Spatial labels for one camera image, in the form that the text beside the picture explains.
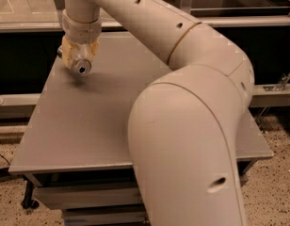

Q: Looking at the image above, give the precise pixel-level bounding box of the metal railing frame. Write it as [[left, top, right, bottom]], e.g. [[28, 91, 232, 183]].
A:
[[0, 0, 290, 32]]

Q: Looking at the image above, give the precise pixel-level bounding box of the upper grey drawer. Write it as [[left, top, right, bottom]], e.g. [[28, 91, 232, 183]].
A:
[[33, 172, 250, 211]]

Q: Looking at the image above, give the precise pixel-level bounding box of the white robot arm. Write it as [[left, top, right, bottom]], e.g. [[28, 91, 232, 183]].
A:
[[63, 0, 254, 226]]

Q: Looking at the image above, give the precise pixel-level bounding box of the black caster leg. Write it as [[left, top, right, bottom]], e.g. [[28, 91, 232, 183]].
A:
[[21, 177, 40, 209]]

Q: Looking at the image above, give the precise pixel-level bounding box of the grey drawer cabinet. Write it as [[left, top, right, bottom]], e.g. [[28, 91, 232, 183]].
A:
[[8, 31, 274, 226]]

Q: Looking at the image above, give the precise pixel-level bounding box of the grey drawer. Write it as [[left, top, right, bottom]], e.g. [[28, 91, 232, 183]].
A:
[[33, 172, 250, 211], [62, 204, 147, 226]]

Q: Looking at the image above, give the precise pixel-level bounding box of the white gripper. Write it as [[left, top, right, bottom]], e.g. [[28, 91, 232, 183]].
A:
[[61, 11, 102, 69]]

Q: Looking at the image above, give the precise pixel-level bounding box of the metal bracket on rail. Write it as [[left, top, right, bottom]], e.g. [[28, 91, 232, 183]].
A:
[[264, 72, 290, 91]]

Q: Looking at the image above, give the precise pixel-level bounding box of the lower grey drawer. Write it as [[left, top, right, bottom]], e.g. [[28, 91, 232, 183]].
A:
[[62, 204, 147, 226]]

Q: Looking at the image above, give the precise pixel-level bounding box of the silver blue redbull can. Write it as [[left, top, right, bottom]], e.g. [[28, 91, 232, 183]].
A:
[[57, 46, 92, 76]]

